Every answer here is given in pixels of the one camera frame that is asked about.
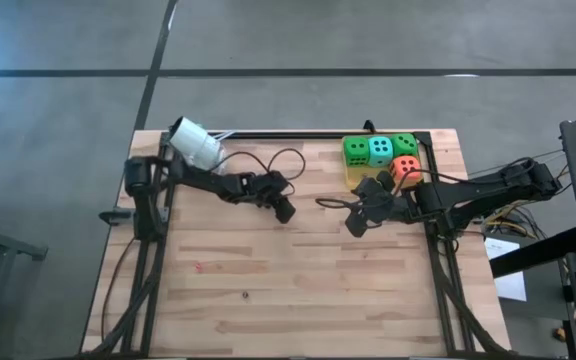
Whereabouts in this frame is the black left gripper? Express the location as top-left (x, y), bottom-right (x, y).
top-left (240, 170), bottom-right (298, 225)

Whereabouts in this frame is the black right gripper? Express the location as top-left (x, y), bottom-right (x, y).
top-left (344, 177), bottom-right (419, 239)

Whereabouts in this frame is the large green foam die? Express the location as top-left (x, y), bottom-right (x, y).
top-left (390, 132), bottom-right (419, 159)
top-left (342, 135), bottom-right (372, 168)

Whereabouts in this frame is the large teal foam die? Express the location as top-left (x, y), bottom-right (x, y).
top-left (366, 135), bottom-right (394, 168)

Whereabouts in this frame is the large orange foam die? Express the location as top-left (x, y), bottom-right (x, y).
top-left (388, 154), bottom-right (423, 190)

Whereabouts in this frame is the yellow translucent plastic tray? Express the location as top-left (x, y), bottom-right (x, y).
top-left (342, 132), bottom-right (425, 192)

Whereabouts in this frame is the white paper sheet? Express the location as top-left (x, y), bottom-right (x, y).
top-left (483, 237), bottom-right (528, 303)

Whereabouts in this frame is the black side desk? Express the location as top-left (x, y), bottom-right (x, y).
top-left (489, 225), bottom-right (576, 279)

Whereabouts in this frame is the dark metal side table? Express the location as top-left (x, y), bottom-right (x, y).
top-left (0, 209), bottom-right (49, 360)

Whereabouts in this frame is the black right camera cable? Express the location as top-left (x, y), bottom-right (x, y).
top-left (315, 197), bottom-right (357, 210)

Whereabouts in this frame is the black camera cable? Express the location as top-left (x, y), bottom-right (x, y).
top-left (220, 147), bottom-right (308, 184)
top-left (315, 197), bottom-right (357, 210)

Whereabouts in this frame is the black left camera cable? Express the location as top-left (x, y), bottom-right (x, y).
top-left (220, 147), bottom-right (308, 184)

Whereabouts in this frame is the black aluminium table frame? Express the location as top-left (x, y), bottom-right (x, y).
top-left (82, 130), bottom-right (509, 359)

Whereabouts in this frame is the white bullet security camera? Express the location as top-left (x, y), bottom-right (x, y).
top-left (167, 116), bottom-right (229, 174)

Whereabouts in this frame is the yellow cable bundle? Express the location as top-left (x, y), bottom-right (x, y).
top-left (482, 202), bottom-right (534, 239)

